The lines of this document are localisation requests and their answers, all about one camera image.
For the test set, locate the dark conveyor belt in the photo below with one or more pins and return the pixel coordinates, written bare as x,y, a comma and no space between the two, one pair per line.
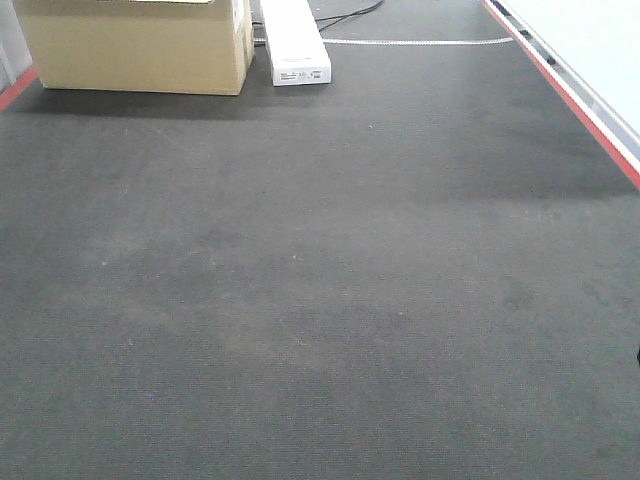
427,269

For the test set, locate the cardboard box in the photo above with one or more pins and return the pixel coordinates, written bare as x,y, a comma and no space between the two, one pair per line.
185,47

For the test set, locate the long white box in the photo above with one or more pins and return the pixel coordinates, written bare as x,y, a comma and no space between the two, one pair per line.
296,50

